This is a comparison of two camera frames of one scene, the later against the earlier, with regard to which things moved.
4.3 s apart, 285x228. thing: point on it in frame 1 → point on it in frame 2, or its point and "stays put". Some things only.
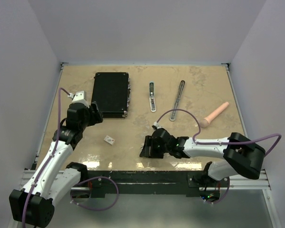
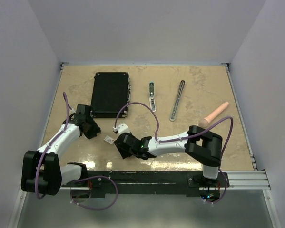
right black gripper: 150,142 → 125,154
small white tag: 109,139 stays put
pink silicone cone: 205,122 stays put
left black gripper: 97,117 → 95,130
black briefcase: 111,92 stays put
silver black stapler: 173,116 stays put
